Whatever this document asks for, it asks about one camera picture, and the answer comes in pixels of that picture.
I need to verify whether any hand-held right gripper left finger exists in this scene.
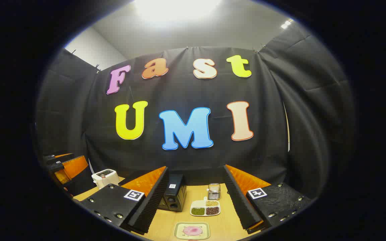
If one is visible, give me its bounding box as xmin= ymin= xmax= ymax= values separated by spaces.
xmin=79 ymin=166 xmax=170 ymax=234

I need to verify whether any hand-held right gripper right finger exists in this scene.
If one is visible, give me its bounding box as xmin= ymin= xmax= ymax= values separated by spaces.
xmin=223 ymin=165 xmax=312 ymax=234

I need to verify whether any black electric oven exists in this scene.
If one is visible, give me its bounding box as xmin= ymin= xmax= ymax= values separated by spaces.
xmin=119 ymin=169 xmax=187 ymax=212

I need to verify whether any cream square plate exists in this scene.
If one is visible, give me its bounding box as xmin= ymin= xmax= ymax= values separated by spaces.
xmin=174 ymin=222 xmax=210 ymax=240

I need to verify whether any pink round food slice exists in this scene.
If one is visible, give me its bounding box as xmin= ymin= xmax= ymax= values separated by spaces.
xmin=183 ymin=226 xmax=203 ymax=236

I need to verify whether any glass toothpick holder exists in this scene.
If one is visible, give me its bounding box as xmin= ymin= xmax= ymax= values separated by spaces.
xmin=208 ymin=183 xmax=221 ymax=200

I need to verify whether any white toaster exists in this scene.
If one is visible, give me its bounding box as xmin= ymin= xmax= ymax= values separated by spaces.
xmin=91 ymin=169 xmax=120 ymax=189

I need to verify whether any white divided dish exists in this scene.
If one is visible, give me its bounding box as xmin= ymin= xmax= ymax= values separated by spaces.
xmin=190 ymin=197 xmax=221 ymax=217

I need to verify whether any black backdrop cloth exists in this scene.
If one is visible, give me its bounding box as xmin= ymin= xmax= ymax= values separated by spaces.
xmin=36 ymin=23 xmax=356 ymax=201

